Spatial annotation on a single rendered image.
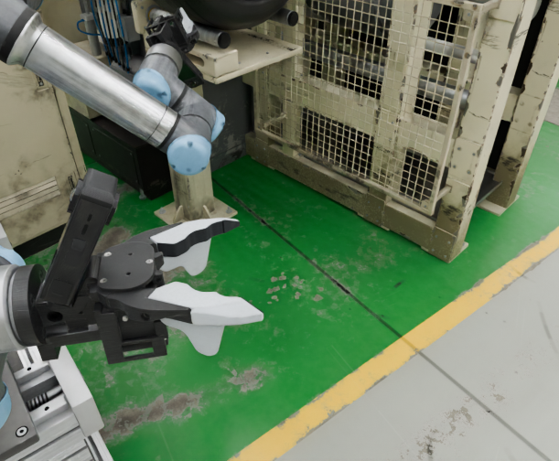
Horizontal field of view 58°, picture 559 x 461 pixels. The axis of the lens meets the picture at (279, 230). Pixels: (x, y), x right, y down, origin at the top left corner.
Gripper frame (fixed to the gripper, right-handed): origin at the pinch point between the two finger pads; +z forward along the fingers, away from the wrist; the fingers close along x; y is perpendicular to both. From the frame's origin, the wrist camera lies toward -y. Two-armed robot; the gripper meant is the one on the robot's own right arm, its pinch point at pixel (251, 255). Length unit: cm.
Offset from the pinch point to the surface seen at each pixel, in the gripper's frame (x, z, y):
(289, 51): -125, 31, 9
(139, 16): -134, -14, -3
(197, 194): -155, -4, 71
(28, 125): -148, -59, 33
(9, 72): -145, -60, 14
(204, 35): -113, 4, 0
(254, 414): -61, 5, 99
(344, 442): -48, 29, 101
